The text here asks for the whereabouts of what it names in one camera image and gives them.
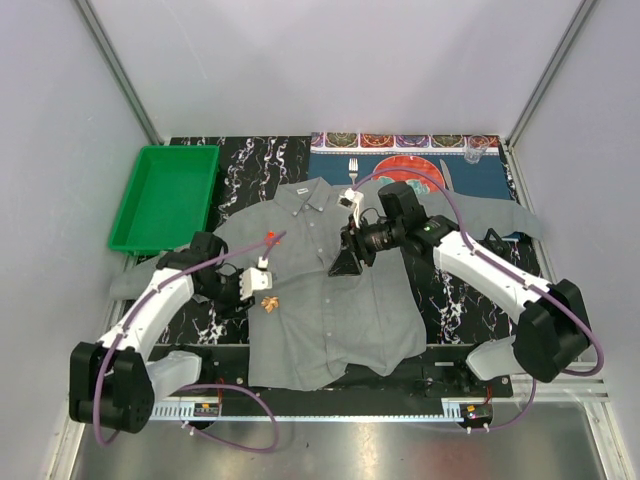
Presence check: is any clear drinking glass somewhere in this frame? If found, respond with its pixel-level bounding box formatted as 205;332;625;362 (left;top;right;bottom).
464;135;490;165

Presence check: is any blue patterned placemat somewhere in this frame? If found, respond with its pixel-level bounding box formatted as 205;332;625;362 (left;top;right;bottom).
308;132;517;200

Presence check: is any far black brooch stand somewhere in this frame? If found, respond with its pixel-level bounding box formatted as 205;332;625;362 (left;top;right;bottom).
480;228;511;259

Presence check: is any silver knife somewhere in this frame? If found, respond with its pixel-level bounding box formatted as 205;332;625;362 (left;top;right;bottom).
439;159;454;191

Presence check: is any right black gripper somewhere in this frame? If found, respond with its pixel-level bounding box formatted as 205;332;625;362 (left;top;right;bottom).
328;215;404;279

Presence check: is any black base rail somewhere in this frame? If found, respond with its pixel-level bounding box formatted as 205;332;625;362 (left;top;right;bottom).
151;345;513;399

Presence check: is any orange flower brooch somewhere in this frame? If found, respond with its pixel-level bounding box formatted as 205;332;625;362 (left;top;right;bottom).
265;231;280;247
260;296;280;314

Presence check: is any red and teal plate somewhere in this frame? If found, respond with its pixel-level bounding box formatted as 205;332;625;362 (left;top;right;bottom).
373;155;445;194

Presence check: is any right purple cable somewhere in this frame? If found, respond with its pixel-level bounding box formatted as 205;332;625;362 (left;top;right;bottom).
351;167;606;432

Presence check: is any silver fork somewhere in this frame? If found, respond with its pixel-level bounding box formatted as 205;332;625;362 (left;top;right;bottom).
348;157;359;185

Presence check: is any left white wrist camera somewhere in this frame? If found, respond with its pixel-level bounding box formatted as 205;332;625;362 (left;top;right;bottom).
239;256;273;301

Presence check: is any green plastic bin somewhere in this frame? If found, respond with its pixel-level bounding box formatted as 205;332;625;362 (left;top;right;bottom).
108;145;219;256

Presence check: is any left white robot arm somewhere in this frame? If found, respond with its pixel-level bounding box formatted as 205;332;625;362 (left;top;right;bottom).
69;232;272;433

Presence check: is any grey button shirt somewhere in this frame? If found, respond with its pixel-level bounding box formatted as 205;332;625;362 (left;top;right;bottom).
109;175;547;393

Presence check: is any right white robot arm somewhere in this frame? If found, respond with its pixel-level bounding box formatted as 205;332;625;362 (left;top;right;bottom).
329;182;595;397

